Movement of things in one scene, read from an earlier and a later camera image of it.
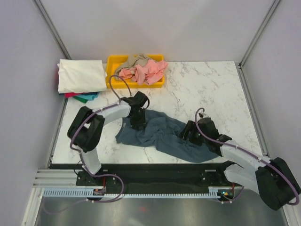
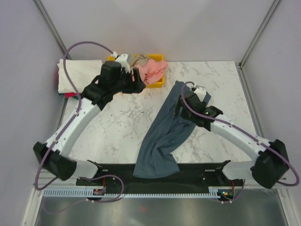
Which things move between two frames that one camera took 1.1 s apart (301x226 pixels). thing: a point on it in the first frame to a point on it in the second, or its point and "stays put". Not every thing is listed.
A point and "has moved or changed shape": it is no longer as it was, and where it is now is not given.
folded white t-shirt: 81,76 stays put
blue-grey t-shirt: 162,132 has moved or changed shape
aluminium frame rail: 55,178 stays put
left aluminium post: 43,14 stays put
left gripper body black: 139,120 to 126,84
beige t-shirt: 132,61 stays put
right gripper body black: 194,137 to 186,114
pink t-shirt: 146,73 stays put
